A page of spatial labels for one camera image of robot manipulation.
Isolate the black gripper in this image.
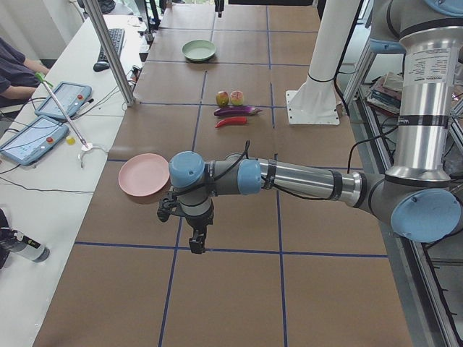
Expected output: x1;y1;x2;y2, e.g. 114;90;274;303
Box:
185;206;214;254

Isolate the pink green peach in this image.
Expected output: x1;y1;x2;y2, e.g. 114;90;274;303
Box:
229;90;245;106

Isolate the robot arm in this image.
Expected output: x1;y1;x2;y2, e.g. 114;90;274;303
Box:
158;1;462;254

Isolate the pink plate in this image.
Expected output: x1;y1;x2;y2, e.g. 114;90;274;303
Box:
118;153;169;197

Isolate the red chili pepper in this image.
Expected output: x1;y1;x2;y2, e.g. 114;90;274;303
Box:
215;116;247;129

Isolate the purple eggplant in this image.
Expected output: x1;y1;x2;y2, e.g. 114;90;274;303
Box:
213;106;262;117

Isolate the small yellow cup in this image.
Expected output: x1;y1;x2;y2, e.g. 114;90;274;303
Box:
66;136;75;145

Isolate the grey water bottle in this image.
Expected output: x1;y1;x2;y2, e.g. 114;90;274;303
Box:
4;231;50;262

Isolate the near teach pendant tablet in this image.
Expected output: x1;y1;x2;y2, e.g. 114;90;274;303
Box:
1;116;69;166

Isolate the teach pendant tablet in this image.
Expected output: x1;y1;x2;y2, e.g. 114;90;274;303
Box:
35;82;93;121
1;116;69;166

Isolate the far teach pendant tablet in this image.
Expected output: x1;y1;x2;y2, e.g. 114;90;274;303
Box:
35;82;93;121

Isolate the green plate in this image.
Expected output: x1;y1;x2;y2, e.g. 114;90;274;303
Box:
182;40;216;62

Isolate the black computer mouse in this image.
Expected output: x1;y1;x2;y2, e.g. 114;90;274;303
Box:
93;61;110;72

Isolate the black keyboard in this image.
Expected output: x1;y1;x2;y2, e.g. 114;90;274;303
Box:
97;28;125;62

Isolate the metal rod with green tip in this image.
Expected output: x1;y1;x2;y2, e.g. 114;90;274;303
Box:
35;72;93;152

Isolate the stack of books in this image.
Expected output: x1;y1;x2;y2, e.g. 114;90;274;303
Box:
366;72;403;115

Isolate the seated person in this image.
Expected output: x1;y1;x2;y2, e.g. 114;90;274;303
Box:
0;38;49;108

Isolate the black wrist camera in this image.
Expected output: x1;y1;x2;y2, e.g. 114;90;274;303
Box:
157;196;183;223

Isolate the aluminium frame post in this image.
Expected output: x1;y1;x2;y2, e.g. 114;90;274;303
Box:
83;0;135;107

